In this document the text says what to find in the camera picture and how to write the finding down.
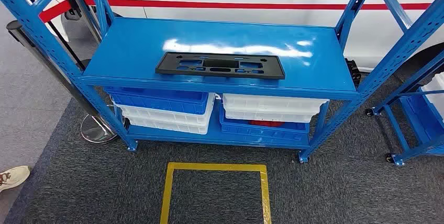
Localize blue plastic crate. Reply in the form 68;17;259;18
398;88;444;143
104;86;210;116
219;103;310;142

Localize black thin stand round base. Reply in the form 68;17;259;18
7;0;87;72

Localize black plastic mounting panel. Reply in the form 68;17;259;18
155;51;286;80

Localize red item in crate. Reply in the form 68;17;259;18
249;120;285;128

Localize beige sneaker brown laces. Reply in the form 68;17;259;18
0;165;31;193

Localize chrome stanchion post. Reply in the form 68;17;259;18
6;20;122;145
68;0;105;44

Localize red barrier belt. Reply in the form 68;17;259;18
38;0;432;24

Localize blue metal shelf rack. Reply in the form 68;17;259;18
0;0;444;164
364;50;444;166

